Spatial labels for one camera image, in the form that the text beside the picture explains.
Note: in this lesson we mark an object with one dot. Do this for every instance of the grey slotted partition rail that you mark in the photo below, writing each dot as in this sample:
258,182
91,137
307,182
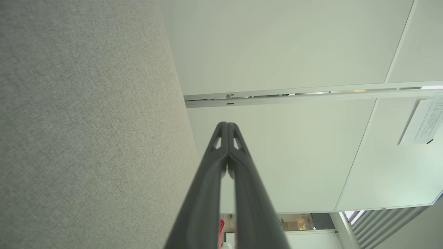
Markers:
311,98

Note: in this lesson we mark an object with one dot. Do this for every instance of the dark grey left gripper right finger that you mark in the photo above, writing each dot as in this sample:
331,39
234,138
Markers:
252,214

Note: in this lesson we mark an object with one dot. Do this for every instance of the grey fabric sofa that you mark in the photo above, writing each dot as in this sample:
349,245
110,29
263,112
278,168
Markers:
86,121

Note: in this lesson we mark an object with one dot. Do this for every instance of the white building column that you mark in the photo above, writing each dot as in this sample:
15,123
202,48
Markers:
344,231

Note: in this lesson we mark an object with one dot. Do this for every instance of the grey window blinds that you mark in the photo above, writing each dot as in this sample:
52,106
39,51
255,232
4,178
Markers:
380,228

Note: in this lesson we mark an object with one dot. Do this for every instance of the white paper wall sign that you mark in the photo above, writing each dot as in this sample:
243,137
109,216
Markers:
424,121

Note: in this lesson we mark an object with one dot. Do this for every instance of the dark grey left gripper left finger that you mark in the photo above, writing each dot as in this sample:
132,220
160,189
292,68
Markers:
204,207

